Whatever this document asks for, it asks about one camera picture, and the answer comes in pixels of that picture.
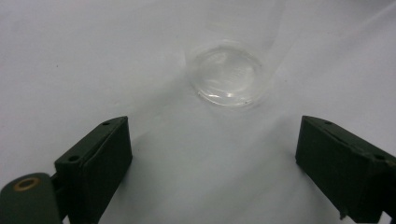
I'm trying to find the clear glass cup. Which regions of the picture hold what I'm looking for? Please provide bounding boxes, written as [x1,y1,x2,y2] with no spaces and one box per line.
[179,0,292,109]

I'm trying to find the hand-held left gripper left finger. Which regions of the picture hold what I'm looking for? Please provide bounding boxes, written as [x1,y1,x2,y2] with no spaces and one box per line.
[53,116,134,224]

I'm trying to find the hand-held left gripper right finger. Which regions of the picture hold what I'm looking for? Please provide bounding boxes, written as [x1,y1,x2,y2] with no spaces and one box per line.
[294,115,396,224]

